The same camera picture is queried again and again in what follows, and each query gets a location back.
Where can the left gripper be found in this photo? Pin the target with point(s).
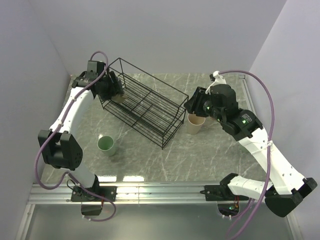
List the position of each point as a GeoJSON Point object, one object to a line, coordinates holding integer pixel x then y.
{"type": "Point", "coordinates": [115, 87]}

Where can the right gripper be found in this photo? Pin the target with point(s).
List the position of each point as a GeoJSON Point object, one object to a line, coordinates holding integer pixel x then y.
{"type": "Point", "coordinates": [193, 104]}

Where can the beige ceramic mug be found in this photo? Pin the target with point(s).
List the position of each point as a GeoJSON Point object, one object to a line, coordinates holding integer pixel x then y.
{"type": "Point", "coordinates": [119, 98]}

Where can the beige plastic tumbler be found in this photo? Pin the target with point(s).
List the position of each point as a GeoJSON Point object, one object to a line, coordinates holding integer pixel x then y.
{"type": "Point", "coordinates": [194, 123]}

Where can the green tumbler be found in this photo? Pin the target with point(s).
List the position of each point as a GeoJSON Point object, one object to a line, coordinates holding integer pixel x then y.
{"type": "Point", "coordinates": [106, 144]}

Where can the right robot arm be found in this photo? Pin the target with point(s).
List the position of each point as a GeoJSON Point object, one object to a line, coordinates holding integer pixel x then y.
{"type": "Point", "coordinates": [286, 187]}

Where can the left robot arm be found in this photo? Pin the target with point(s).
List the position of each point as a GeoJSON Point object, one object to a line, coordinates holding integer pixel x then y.
{"type": "Point", "coordinates": [58, 145]}

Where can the black wire dish rack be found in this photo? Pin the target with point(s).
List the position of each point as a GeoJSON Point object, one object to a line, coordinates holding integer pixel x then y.
{"type": "Point", "coordinates": [153, 107]}

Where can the aluminium side rail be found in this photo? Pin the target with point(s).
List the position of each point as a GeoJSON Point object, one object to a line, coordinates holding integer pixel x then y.
{"type": "Point", "coordinates": [246, 92]}

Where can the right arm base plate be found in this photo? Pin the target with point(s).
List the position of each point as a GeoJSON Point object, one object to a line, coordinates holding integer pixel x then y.
{"type": "Point", "coordinates": [220, 193]}

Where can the aluminium mounting rail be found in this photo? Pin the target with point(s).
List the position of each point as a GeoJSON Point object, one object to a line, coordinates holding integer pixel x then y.
{"type": "Point", "coordinates": [128, 193]}

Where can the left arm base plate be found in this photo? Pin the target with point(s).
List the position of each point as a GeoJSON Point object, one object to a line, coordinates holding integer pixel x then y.
{"type": "Point", "coordinates": [80, 195]}

